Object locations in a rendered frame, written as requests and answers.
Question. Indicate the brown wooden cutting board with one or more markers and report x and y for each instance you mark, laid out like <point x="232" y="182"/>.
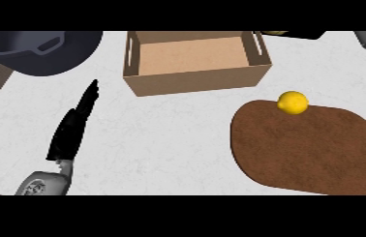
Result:
<point x="300" y="150"/>

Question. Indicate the open cardboard box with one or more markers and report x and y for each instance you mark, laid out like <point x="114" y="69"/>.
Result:
<point x="190" y="62"/>

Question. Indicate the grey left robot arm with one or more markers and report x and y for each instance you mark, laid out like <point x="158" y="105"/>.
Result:
<point x="47" y="183"/>

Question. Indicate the black appliance with yellow item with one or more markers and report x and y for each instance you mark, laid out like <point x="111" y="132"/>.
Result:
<point x="292" y="34"/>

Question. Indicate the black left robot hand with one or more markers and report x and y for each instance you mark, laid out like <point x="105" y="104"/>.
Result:
<point x="71" y="131"/>

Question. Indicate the brown wooden object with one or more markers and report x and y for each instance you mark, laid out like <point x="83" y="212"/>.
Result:
<point x="3" y="74"/>

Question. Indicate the yellow round squash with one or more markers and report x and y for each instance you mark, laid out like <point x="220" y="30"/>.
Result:
<point x="292" y="102"/>

